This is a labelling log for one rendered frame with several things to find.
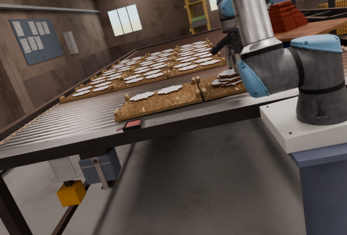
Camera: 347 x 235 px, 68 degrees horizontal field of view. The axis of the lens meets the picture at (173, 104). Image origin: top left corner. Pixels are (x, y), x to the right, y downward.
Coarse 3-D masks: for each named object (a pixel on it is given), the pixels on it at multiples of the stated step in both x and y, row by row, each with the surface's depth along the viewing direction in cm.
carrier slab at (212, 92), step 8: (200, 80) 145; (208, 80) 141; (200, 88) 129; (208, 88) 126; (216, 88) 122; (224, 88) 119; (232, 88) 116; (240, 88) 113; (208, 96) 114; (216, 96) 113; (224, 96) 113
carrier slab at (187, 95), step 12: (192, 84) 141; (156, 96) 136; (168, 96) 131; (180, 96) 125; (192, 96) 120; (132, 108) 126; (144, 108) 121; (156, 108) 116; (168, 108) 115; (120, 120) 117
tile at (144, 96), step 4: (148, 92) 144; (152, 92) 142; (136, 96) 143; (140, 96) 141; (144, 96) 139; (148, 96) 137; (152, 96) 138; (132, 100) 138; (136, 100) 136; (140, 100) 136
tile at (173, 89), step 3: (168, 87) 144; (171, 87) 142; (174, 87) 141; (177, 87) 139; (180, 87) 137; (162, 90) 141; (165, 90) 139; (168, 90) 137; (171, 90) 136; (174, 90) 135; (177, 90) 135; (159, 93) 137; (162, 93) 136; (165, 93) 133; (168, 93) 134
